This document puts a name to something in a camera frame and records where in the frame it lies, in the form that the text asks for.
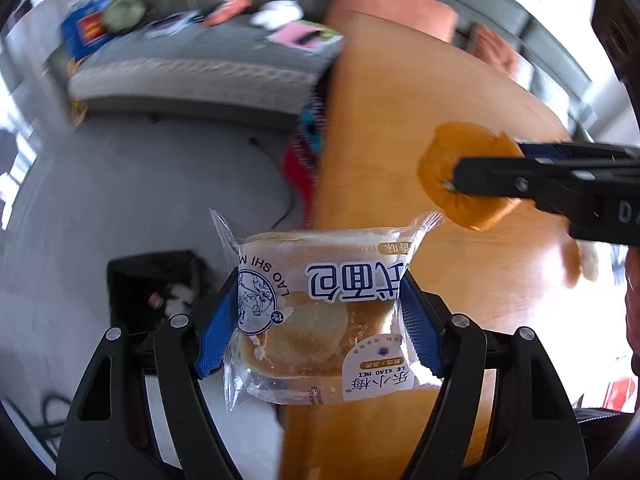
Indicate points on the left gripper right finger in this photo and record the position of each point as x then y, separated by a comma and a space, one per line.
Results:
501, 411

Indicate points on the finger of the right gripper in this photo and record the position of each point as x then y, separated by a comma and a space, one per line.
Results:
519, 177

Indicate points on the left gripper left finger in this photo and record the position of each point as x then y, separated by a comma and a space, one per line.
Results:
108, 433

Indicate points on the orange peel piece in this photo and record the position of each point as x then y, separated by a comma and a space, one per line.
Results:
454, 173

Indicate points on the packaged bread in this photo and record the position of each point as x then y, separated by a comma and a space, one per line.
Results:
326, 317

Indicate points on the black trash bin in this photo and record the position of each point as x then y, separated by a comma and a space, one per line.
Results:
143, 290

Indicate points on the orange cushion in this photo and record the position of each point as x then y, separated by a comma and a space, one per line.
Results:
431, 17
492, 49

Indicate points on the pink book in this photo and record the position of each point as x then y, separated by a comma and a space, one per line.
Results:
304, 36

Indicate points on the white crumpled cloth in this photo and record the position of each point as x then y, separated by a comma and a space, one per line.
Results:
275, 14

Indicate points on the grey sofa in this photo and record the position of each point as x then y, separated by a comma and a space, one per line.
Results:
200, 70

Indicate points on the pink toy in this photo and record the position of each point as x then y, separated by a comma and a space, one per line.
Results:
226, 11

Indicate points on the blue snack bag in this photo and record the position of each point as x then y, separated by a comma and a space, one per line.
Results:
82, 30

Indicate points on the green cap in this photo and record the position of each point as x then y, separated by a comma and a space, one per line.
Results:
123, 16

